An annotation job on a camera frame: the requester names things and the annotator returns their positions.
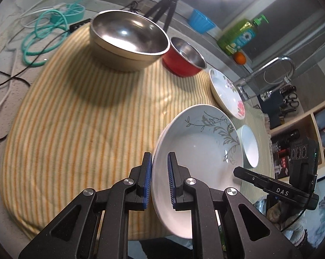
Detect black cable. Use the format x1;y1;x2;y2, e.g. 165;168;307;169
0;27;71;141

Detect black bottle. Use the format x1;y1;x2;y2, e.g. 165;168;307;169
272;129;300;147

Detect light blue bowl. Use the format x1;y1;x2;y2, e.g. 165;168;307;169
237;125;260;168

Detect blue ribbed cup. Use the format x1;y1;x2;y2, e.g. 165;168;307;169
188;9;216;35

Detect white plate grey leaf print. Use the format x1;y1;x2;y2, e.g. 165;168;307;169
151;104;244;239

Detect dark knife holder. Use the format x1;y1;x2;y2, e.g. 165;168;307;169
260;85;298;130

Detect black power strip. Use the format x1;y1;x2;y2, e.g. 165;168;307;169
69;18;91;31

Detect yellow striped cloth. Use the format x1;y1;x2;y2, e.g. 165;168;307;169
0;22;272;240

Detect green dish soap bottle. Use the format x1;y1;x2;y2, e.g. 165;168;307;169
217;14;266;57

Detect red black box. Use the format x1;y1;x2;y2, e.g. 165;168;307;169
276;151;293;176

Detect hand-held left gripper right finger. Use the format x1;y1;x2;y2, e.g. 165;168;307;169
166;152;304;259

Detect white plate pink flower print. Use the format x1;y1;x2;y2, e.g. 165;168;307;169
209;69;246;120

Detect wooden shelf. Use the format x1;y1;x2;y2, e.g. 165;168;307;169
269;94;325;184

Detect orange fruit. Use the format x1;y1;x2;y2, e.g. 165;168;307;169
233;52;246;65

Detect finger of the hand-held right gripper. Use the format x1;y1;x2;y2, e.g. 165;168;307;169
233;166;273;194

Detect teal cable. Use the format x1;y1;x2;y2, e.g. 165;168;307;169
22;0;104;66

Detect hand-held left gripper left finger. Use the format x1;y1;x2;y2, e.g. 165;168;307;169
19;152;154;259

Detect black tripod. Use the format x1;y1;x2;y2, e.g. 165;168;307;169
144;0;185;37

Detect black scissors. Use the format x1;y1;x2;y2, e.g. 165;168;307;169
283;91;298;106

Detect large steel bowl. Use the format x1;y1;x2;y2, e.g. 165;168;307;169
90;10;170;72

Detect teal round device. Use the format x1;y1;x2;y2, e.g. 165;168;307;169
50;3;85;25

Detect black cord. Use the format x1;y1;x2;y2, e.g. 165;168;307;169
129;1;142;14

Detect person's right hand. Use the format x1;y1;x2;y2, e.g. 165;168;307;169
267;201;290;226

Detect white cable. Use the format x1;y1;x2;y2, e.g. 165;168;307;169
0;4;66;126

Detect metal sprayer hose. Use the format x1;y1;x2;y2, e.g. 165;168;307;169
262;59;296;99

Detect chrome faucet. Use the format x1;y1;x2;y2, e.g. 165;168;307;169
235;55;296;100

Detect red steel bowl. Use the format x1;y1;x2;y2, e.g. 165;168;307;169
162;36;207;77

